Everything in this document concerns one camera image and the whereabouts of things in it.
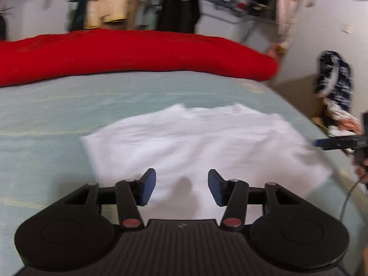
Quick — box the white t-shirt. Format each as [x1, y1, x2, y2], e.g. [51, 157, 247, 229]
[82, 104, 333, 221]

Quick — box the navy star-patterned garment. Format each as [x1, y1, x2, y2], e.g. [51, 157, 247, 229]
[314, 51, 354, 112]

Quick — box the person's right hand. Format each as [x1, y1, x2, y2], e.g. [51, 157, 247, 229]
[354, 160, 368, 184]

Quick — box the pink striped curtain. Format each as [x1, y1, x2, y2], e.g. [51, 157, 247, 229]
[267, 0, 299, 62]

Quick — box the metal drying rack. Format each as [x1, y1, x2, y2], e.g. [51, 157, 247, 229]
[196, 0, 277, 44]

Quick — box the white wall switch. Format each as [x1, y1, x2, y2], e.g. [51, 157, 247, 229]
[341, 23, 354, 34]

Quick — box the teal plaid bed blanket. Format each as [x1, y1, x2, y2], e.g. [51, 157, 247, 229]
[1, 71, 367, 275]

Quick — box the black hanging jacket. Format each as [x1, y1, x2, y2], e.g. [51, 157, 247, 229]
[155, 0, 201, 34]

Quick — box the pile of folded clothes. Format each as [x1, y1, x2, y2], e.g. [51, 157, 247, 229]
[326, 103, 363, 137]

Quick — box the red quilt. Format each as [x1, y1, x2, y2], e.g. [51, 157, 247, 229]
[1, 29, 278, 87]

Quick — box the yellow hanging garment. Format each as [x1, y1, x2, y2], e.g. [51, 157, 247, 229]
[83, 0, 127, 29]

